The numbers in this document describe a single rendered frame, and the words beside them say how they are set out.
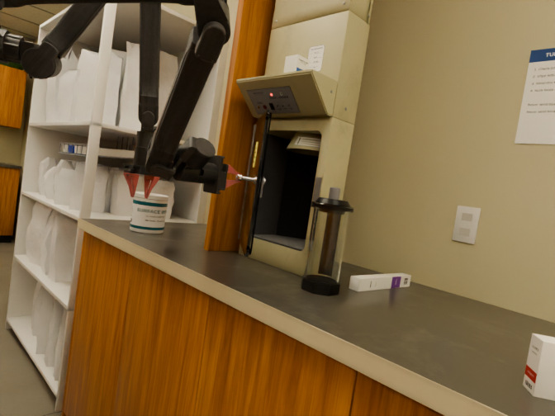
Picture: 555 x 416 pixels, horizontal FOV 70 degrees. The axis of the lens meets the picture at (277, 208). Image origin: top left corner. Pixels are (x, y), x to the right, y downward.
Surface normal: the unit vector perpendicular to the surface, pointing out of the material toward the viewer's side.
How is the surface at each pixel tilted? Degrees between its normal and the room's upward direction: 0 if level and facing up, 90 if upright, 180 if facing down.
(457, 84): 90
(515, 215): 90
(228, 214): 90
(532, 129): 90
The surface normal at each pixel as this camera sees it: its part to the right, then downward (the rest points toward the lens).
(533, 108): -0.70, -0.07
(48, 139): 0.70, 0.14
